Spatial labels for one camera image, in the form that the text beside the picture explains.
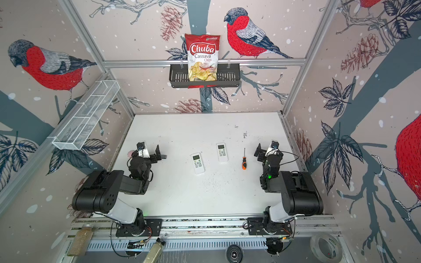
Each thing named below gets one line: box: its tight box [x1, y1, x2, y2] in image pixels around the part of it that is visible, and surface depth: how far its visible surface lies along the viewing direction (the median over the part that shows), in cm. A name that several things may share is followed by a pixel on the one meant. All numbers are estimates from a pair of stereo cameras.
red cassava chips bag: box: [184, 33, 221, 82], surface depth 86 cm
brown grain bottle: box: [66, 223, 94, 257], surface depth 70 cm
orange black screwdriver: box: [241, 147, 248, 171], surface depth 94 cm
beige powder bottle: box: [143, 237, 167, 263], surface depth 67 cm
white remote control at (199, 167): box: [191, 152, 206, 175], surface depth 95 cm
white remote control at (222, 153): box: [215, 142, 229, 163], surface depth 100 cm
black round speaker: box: [226, 243, 244, 263], surface depth 60 cm
